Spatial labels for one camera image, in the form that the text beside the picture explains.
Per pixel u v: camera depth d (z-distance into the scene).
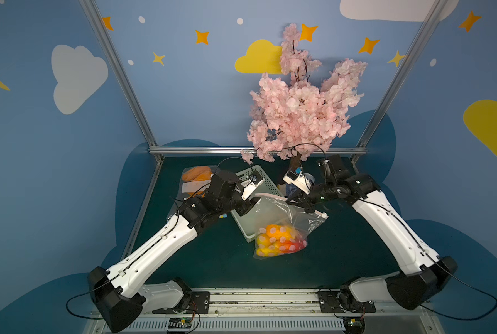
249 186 0.59
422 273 0.39
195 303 0.74
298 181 0.62
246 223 0.88
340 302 0.73
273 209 0.72
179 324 0.73
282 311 0.73
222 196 0.52
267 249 0.81
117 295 0.37
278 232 0.77
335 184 0.54
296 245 0.79
